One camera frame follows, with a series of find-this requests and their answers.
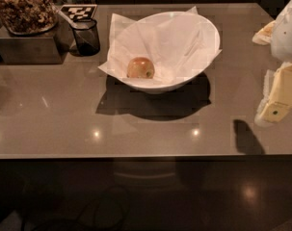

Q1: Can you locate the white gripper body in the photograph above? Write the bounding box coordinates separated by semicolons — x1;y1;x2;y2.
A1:
271;0;292;63

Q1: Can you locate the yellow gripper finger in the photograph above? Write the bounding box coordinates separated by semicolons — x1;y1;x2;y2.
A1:
252;20;276;45
254;63;292;127

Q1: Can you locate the red yellow apple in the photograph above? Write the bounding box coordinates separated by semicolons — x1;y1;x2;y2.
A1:
127;57;155;79

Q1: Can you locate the white bowl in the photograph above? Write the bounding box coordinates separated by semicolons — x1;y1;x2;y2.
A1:
115;11;222;95

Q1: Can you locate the white paper liner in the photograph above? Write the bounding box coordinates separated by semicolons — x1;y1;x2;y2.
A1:
97;6;223;84

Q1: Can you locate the black mesh cup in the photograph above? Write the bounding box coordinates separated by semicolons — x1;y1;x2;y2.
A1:
71;18;100;56

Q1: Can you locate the black white marker tag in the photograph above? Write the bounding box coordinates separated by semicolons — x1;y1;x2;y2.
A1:
60;4;97;21

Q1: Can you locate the dark metal box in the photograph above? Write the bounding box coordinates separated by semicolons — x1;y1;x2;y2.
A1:
0;18;73;64

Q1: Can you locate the clear jar of snacks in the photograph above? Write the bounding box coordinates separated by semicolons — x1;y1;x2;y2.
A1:
0;0;58;36

